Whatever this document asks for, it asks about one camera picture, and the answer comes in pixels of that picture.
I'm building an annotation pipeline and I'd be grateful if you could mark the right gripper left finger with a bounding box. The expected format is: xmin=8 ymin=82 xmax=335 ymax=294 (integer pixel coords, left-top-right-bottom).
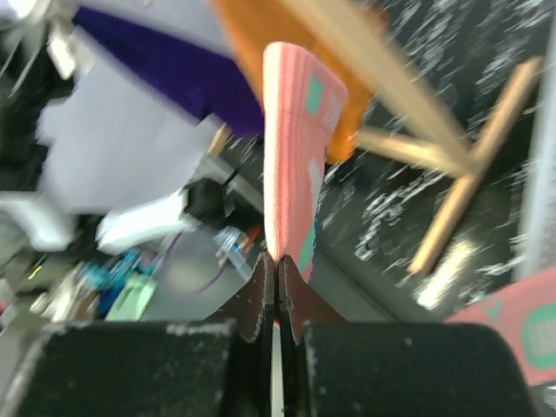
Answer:
xmin=1 ymin=254 xmax=275 ymax=416

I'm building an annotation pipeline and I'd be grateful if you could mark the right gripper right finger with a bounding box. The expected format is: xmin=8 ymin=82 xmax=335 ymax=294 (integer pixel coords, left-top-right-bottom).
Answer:
xmin=277 ymin=257 xmax=537 ymax=416

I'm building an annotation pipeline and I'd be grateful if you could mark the pink patterned sock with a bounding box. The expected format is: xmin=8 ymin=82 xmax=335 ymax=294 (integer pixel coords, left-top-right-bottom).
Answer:
xmin=447 ymin=268 xmax=555 ymax=387
xmin=262 ymin=42 xmax=348 ymax=281

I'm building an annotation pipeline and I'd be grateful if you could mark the purple sock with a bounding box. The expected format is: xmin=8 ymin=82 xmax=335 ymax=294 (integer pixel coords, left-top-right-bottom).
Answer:
xmin=73 ymin=6 xmax=264 ymax=136

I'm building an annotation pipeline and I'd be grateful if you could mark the orange sock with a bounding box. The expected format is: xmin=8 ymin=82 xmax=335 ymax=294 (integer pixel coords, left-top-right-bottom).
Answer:
xmin=210 ymin=0 xmax=373 ymax=164

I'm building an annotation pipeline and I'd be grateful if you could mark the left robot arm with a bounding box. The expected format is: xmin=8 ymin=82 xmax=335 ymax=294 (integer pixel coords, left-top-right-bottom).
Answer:
xmin=1 ymin=178 xmax=235 ymax=256

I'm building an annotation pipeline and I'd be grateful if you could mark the white plastic basket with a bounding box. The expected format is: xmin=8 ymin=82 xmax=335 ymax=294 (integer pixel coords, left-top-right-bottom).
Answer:
xmin=513 ymin=27 xmax=555 ymax=281

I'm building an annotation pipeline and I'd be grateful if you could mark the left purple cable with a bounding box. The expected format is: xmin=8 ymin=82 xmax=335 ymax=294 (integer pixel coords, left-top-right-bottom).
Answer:
xmin=160 ymin=229 xmax=231 ymax=299

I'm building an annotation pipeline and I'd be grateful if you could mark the wooden clothes rack frame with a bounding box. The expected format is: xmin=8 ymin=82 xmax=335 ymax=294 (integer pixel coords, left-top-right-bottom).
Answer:
xmin=279 ymin=1 xmax=542 ymax=273

